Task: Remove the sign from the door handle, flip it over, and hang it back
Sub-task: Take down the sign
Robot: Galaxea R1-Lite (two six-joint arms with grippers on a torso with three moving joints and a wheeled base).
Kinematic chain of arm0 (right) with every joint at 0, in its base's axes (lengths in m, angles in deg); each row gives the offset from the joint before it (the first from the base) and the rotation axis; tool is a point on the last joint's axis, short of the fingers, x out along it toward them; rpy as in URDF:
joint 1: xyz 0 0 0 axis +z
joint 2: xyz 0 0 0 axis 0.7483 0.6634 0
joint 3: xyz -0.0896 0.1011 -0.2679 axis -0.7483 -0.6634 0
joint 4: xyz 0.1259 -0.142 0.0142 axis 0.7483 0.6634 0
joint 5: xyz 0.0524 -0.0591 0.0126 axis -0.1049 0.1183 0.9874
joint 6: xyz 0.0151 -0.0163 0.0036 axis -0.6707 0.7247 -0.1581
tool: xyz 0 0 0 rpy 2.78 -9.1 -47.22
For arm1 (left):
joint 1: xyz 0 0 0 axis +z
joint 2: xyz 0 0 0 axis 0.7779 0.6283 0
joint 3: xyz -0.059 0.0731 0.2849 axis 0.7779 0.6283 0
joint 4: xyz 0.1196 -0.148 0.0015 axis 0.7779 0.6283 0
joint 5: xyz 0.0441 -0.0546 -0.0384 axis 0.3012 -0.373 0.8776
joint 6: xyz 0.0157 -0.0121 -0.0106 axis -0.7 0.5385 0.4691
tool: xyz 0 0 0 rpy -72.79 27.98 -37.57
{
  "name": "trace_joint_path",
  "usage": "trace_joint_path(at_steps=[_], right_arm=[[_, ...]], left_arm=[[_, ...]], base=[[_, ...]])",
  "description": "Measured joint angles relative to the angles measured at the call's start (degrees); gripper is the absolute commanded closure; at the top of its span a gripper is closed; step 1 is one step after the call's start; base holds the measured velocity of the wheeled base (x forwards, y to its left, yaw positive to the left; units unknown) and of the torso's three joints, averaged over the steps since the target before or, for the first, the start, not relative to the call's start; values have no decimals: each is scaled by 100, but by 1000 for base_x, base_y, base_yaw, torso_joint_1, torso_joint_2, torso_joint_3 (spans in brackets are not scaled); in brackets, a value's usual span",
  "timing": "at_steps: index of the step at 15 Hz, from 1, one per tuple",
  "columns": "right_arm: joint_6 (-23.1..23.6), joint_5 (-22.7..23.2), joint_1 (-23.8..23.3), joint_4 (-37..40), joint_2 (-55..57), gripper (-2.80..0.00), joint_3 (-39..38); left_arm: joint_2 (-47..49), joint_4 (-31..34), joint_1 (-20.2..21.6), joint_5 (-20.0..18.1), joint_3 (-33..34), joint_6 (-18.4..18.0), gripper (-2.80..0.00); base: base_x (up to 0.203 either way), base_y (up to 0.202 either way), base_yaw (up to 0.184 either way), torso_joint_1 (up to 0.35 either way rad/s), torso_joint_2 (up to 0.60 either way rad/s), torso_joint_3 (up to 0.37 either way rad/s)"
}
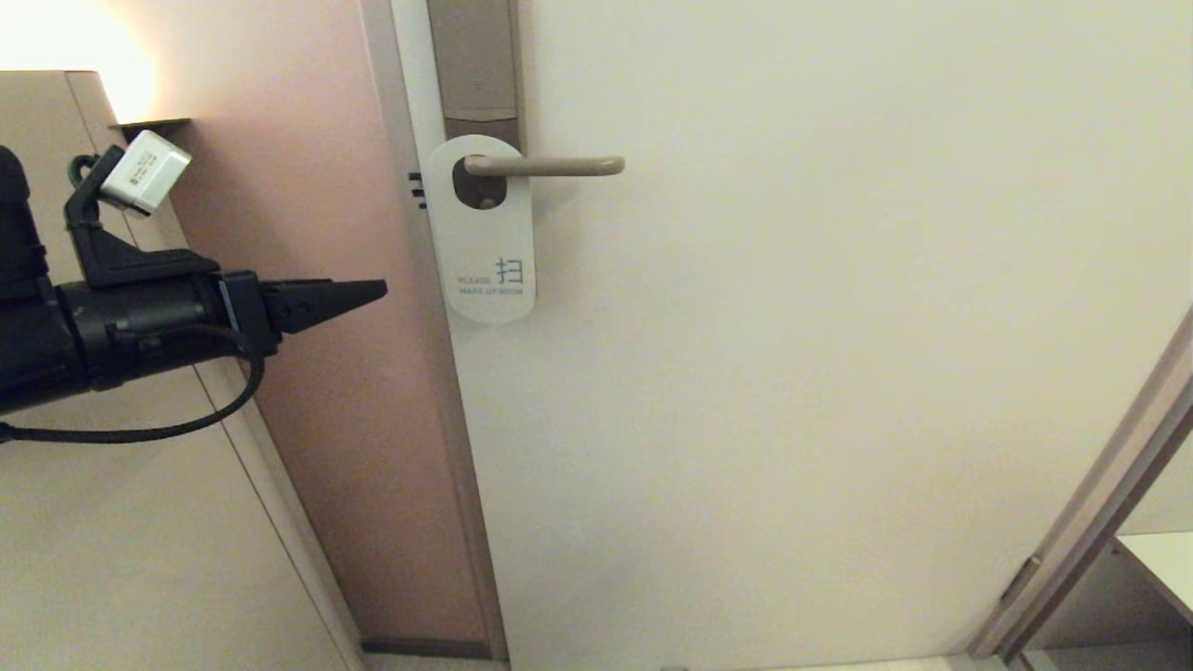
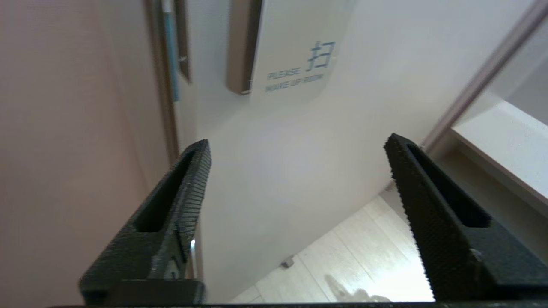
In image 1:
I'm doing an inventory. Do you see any bronze door lock plate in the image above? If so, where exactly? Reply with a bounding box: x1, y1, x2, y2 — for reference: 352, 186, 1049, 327
427, 0, 525, 208

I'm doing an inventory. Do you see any beige cabinet panel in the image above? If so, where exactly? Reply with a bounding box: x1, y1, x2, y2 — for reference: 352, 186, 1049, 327
0, 70, 364, 671

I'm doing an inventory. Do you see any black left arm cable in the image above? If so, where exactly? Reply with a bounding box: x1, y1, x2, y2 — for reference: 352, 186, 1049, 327
0, 322, 266, 445

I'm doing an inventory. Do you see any beige metal door handle lever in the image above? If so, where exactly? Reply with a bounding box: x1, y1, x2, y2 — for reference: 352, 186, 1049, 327
463, 155, 626, 178

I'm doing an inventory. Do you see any small metal frame hinge plate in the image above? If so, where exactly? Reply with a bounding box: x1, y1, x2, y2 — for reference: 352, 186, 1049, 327
1002, 556, 1043, 605

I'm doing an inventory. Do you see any blue and white door hanger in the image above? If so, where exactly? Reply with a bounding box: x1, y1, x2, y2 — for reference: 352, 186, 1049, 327
428, 134, 537, 325

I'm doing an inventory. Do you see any dark wall lamp fixture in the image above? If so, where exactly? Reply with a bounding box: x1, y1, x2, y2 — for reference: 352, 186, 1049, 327
110, 117, 192, 141

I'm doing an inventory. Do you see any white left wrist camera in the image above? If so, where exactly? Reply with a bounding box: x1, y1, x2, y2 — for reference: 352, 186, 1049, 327
100, 130, 193, 216

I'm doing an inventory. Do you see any white room door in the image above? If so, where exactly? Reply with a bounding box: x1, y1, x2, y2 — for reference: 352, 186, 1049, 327
391, 0, 1193, 670

